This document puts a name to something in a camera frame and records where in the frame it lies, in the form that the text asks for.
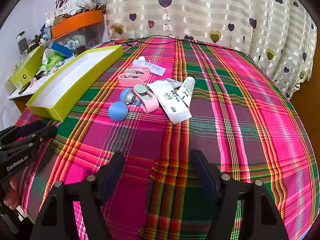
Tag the person's left hand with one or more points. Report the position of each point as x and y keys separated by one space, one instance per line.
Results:
x=11 y=185

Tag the yellow-green cardboard box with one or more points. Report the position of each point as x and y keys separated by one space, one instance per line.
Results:
x=25 y=70

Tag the white tube with round cap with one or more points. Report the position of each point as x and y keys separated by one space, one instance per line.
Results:
x=152 y=67

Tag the orange lidded storage box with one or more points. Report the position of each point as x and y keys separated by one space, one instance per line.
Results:
x=77 y=22

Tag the wooden wardrobe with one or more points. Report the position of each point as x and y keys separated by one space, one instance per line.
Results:
x=307 y=110

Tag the cream heart print curtain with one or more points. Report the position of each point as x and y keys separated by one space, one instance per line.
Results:
x=200 y=10

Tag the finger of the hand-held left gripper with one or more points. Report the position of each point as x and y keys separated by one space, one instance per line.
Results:
x=27 y=128
x=42 y=135

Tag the white yellow-rimmed tray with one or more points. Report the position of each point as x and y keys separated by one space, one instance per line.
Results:
x=75 y=75

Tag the lavender tube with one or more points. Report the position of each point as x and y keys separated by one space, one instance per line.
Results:
x=172 y=82

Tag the pile of small packets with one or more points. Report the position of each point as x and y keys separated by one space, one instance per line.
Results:
x=72 y=5

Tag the dark lidded jar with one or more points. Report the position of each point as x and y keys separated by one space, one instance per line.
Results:
x=22 y=42

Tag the pink clip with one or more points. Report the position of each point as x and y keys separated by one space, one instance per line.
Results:
x=130 y=79
x=142 y=70
x=150 y=102

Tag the blue box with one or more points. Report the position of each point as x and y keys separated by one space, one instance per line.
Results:
x=61 y=48

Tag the white sachet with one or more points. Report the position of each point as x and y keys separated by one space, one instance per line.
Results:
x=170 y=100

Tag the pink plaid tablecloth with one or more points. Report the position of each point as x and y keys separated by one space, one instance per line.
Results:
x=225 y=130

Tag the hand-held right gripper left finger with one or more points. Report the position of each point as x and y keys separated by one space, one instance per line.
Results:
x=113 y=172

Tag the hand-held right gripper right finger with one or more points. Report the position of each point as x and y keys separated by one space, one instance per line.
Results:
x=203 y=175

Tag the green plastic bag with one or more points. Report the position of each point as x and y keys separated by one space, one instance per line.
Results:
x=51 y=58

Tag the blue roller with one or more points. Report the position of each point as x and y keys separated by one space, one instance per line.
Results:
x=127 y=96

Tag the blue ball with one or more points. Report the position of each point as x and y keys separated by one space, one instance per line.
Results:
x=118 y=112

